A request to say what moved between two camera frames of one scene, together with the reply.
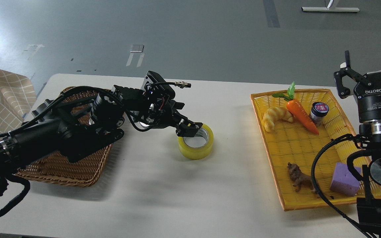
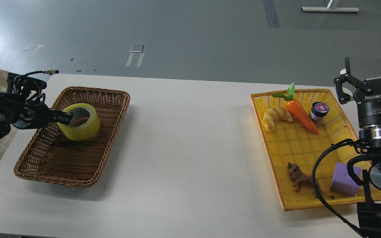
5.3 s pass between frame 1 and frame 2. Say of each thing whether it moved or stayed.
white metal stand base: stayed
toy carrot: stayed
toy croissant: stayed
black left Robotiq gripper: moved
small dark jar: stayed
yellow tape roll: moved
